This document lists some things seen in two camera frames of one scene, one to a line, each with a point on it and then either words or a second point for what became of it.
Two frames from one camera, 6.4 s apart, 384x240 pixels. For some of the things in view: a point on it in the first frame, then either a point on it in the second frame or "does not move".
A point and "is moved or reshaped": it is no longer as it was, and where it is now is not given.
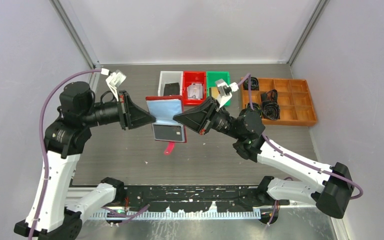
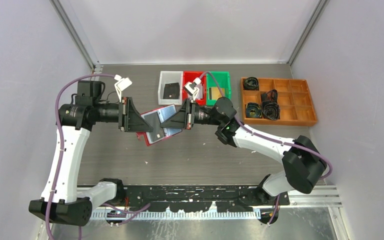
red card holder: x=166 y=128 is moved or reshaped
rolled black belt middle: x=271 y=95 does not move
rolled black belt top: x=254 y=82 does not move
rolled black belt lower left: x=256 y=107 does not move
